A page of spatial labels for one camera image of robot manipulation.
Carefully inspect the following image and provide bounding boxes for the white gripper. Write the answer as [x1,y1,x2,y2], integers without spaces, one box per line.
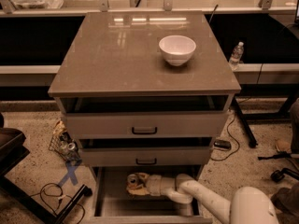
[126,173,162,196]

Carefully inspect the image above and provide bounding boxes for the orange soda can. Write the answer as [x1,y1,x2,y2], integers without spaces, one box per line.
[127,174,139,189]

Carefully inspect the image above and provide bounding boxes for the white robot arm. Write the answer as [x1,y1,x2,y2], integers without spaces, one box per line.
[126,173,279,224]

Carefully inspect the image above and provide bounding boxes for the bottom drawer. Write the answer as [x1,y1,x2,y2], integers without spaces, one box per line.
[83,166,213,224]

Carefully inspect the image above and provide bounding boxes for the drawer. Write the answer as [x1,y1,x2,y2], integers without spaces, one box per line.
[78,147,211,167]
[83,166,213,224]
[62,112,228,139]

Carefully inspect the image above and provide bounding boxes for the middle drawer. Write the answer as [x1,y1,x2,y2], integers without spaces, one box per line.
[78,147,211,167]

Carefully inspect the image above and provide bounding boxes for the grey drawer cabinet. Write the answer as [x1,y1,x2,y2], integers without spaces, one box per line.
[48,10,242,224]

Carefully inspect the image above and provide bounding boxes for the top drawer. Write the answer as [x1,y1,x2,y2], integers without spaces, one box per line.
[62,112,228,139]

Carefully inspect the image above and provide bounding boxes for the blue tape cross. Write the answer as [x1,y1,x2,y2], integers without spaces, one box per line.
[58,161,81,187]

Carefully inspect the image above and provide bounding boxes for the black power adapter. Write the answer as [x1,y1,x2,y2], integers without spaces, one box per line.
[214,140,232,150]

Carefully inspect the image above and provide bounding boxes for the black stand leg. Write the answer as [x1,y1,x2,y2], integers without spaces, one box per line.
[232,98,258,148]

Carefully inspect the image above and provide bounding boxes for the black chair base left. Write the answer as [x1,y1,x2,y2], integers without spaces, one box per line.
[0,112,94,224]

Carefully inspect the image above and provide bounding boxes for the white bowl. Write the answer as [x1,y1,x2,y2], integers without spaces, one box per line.
[159,35,196,66]

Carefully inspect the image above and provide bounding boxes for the tan shoe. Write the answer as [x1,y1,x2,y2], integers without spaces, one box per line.
[276,139,292,153]

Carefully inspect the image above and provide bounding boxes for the clear water bottle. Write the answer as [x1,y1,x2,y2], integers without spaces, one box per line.
[229,42,244,70]

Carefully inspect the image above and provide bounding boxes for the wire basket with items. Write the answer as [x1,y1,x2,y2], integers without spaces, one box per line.
[49,120,81,162]

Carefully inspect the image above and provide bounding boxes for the black coiled cable left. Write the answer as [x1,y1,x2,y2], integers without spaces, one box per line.
[30,182,86,224]

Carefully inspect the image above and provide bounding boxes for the black cable on floor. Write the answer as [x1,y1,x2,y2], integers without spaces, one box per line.
[210,111,241,162]

